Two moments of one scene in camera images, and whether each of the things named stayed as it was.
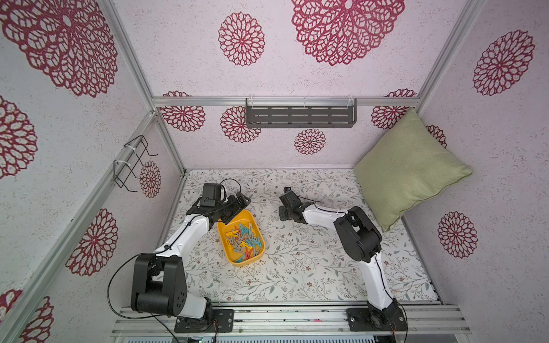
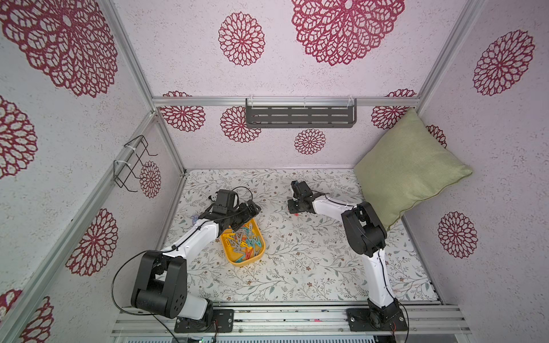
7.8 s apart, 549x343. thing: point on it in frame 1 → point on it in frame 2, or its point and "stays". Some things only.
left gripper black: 236,206 → 251,206
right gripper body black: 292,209 → 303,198
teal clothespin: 251,241 stays
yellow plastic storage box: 242,239 stays
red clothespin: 249,253 stays
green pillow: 408,165 stays
